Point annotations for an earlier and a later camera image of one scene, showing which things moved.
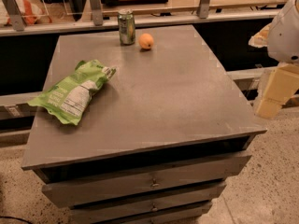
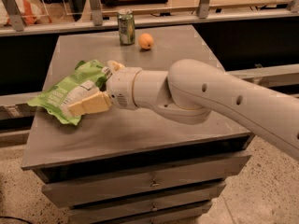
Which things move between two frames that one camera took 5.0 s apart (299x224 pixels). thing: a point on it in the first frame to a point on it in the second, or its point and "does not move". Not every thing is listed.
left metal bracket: (15, 15) does not move
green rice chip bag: (69, 97) does not move
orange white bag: (31, 9) does not move
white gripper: (285, 37) to (121, 87)
